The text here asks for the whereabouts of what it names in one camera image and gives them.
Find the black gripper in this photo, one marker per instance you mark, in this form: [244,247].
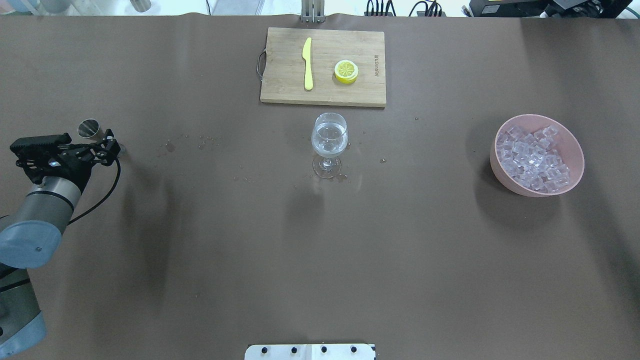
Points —
[75,165]

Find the steel double jigger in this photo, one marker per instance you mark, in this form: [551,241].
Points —
[89,126]

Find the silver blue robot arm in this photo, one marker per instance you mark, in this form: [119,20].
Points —
[28,240]

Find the clear wine glass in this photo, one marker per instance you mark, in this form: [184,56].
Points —
[329,139]

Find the pile of clear ice cubes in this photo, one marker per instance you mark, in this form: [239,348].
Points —
[532,158]

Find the bamboo cutting board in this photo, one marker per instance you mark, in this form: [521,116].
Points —
[283,74]

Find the yellow plastic knife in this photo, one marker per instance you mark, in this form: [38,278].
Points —
[306,55]

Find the yellow lemon slice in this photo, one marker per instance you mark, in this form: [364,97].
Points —
[346,71]

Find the pink bowl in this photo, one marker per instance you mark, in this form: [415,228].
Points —
[567,145]

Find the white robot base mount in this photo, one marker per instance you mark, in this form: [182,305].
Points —
[312,351]

